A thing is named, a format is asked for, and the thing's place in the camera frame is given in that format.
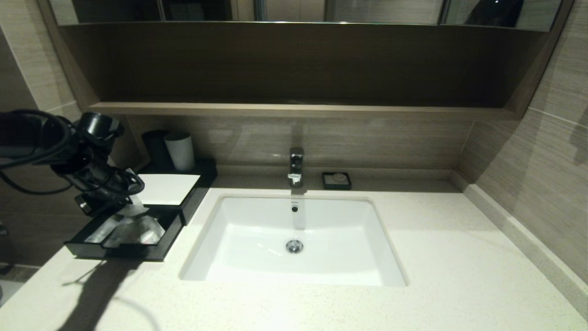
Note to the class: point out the black cup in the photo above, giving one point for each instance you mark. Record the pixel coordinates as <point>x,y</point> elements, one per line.
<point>154,145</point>

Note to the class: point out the brown wooden shelf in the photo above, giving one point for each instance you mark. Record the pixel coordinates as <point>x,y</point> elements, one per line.
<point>298,111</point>

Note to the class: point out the black soap dish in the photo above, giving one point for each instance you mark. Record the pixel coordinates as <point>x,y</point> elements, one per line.
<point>327,184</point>

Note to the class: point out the clear packet with white disc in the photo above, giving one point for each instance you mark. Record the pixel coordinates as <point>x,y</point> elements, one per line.
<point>142,232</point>

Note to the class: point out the grey plastic cup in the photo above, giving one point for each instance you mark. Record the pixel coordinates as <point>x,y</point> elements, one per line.
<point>180,151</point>

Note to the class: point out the black and orange left arm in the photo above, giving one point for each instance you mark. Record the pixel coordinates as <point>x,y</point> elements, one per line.
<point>46,138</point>

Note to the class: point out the black pull-out drawer tray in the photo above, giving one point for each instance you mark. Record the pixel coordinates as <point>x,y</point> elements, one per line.
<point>161,250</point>

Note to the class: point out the chrome sink drain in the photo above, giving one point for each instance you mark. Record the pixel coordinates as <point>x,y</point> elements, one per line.
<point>294,247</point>

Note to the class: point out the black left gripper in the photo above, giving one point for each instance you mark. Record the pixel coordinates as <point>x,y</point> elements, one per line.
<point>103,184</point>

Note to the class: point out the round white soap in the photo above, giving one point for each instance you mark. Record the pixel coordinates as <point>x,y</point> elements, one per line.
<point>339,177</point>

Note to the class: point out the wall mirror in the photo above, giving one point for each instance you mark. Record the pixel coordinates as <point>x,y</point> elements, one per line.
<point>376,10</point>

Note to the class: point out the frosted packet with green print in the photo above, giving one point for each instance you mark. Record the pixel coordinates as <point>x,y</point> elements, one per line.
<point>98,232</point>

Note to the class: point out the white sink basin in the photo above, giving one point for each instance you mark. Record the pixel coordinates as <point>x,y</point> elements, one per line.
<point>340,248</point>

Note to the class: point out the chrome faucet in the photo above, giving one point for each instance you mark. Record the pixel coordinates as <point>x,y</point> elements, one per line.
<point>296,165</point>

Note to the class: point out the black amenity drawer box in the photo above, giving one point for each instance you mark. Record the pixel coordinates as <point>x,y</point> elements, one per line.
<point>204,177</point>

